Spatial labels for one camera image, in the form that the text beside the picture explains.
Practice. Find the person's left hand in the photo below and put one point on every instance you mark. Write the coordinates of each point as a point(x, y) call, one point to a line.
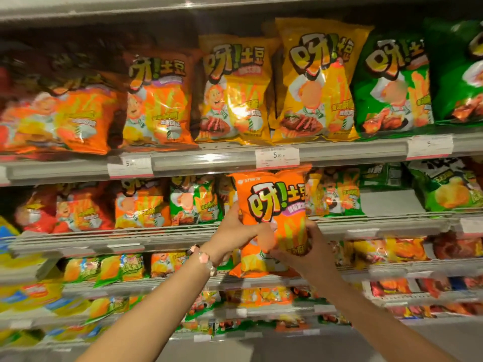
point(230, 237)

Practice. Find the person's right hand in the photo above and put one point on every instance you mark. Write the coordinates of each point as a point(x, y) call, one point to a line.
point(313, 267)

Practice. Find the person's left forearm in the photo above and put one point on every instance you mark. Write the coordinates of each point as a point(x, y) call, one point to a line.
point(151, 316)

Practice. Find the person's right forearm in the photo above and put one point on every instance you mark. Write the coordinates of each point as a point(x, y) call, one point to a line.
point(377, 328)

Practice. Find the white price tag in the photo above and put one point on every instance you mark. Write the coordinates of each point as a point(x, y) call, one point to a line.
point(362, 234)
point(3, 175)
point(277, 157)
point(429, 147)
point(130, 168)
point(471, 225)

